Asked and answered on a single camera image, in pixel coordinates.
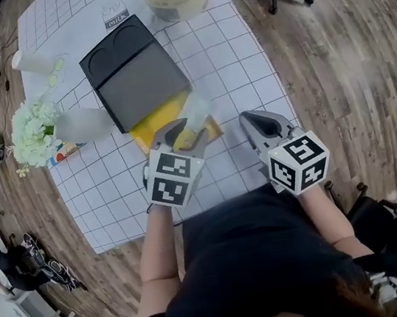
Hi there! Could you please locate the colourful card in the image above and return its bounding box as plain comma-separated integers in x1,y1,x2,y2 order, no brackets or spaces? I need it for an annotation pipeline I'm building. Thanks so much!
46,138,91,168

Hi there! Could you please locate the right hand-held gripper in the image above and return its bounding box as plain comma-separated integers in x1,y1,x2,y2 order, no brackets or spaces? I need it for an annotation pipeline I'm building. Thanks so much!
238,98,337,203

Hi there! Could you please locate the yellow tray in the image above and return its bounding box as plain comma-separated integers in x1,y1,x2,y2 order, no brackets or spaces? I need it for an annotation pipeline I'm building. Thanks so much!
123,85,228,163

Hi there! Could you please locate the black patterned bag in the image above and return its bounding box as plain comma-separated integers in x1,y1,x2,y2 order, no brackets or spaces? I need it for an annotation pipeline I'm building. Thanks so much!
19,224,89,301

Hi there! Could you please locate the white flower bunch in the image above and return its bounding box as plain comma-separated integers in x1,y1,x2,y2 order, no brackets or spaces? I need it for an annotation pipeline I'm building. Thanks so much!
4,95,70,173

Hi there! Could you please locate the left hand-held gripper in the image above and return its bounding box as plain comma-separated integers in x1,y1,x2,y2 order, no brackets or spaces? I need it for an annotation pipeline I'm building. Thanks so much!
134,112,226,214

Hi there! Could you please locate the person's right forearm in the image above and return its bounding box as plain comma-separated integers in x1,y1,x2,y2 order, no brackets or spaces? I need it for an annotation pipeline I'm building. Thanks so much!
294,174,376,270

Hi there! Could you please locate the person's left forearm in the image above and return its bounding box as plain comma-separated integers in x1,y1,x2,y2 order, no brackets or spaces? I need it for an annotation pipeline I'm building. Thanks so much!
120,197,195,317

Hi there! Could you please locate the white grid tablecloth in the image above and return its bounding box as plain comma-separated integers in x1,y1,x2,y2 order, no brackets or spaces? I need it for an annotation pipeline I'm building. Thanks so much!
8,0,316,263

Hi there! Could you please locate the person's black clothing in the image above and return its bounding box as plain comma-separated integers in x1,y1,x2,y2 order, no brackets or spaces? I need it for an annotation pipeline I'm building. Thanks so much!
82,162,397,317

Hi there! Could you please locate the white vase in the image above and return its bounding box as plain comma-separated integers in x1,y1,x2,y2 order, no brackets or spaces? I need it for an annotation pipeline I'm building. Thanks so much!
49,102,122,148

